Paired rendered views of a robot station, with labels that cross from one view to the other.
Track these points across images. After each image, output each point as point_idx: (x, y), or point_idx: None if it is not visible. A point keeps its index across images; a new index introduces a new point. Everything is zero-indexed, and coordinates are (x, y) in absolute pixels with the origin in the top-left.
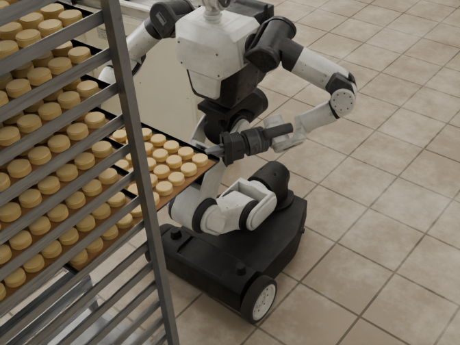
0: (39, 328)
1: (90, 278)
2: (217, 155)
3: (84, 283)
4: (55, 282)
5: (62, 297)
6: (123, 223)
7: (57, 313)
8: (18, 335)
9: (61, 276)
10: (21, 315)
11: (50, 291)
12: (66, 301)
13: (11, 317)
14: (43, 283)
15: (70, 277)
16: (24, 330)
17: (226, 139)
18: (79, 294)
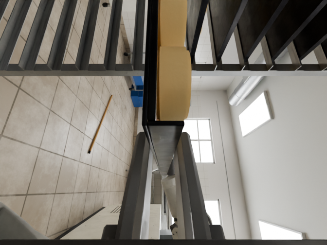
0: (15, 8)
1: (0, 69)
2: (147, 181)
3: (1, 62)
4: (43, 37)
5: (16, 39)
6: None
7: (8, 22)
8: (29, 0)
9: (41, 44)
10: (45, 7)
11: (38, 32)
12: (7, 38)
13: (53, 1)
14: (59, 20)
15: (30, 49)
16: (28, 5)
17: None
18: (0, 47)
